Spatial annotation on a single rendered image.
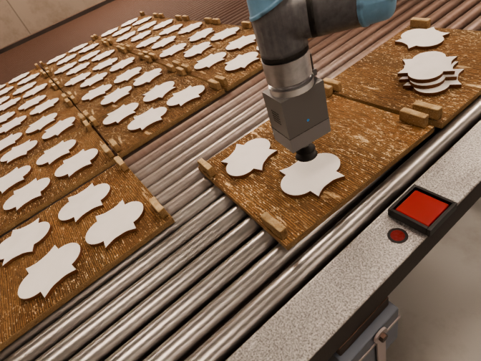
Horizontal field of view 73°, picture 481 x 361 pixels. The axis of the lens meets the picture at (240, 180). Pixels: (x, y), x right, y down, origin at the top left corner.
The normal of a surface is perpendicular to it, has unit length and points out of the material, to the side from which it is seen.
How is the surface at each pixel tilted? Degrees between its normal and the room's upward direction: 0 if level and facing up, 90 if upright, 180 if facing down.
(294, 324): 0
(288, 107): 90
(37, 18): 90
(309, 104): 90
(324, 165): 0
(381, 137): 0
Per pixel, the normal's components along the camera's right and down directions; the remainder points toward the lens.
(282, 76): -0.27, 0.70
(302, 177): -0.29, -0.71
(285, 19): -0.23, 0.55
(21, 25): 0.63, 0.36
